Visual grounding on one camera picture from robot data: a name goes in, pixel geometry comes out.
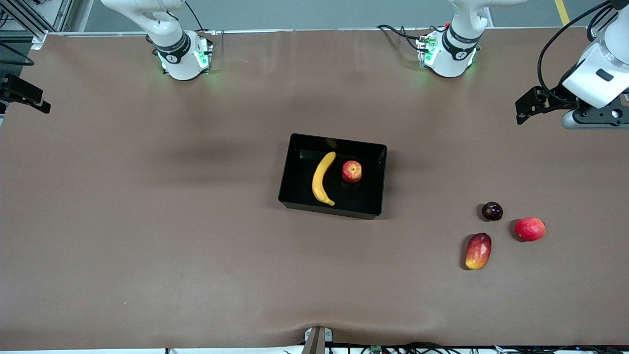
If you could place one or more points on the red peach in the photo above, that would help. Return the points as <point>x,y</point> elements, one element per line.
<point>529,229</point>

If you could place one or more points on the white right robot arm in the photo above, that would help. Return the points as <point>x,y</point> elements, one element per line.
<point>179,61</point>

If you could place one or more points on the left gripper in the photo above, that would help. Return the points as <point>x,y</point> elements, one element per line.
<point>556,95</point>

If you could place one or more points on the red yellow apple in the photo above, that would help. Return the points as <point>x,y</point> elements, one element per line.
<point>352,172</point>

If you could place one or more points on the dark purple plum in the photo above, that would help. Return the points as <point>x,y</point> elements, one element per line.
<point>492,211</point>

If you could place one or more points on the aluminium frame profile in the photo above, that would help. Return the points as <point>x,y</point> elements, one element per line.
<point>595,32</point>
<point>61,14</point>

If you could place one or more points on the grey camera pole clamp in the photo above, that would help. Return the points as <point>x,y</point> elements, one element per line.
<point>317,341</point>

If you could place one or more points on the red yellow mango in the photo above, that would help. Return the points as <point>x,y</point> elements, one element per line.
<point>478,251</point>

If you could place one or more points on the small green circuit board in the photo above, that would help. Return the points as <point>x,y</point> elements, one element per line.
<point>376,349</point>

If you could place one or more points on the yellow banana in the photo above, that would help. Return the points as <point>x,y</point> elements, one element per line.
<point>319,182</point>

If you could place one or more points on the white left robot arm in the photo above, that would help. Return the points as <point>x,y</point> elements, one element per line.
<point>454,54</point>

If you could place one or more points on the brown table mat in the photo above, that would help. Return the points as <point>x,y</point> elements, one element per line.
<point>147,221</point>

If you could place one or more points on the black rectangular plastic box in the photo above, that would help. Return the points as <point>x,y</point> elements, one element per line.
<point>354,201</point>

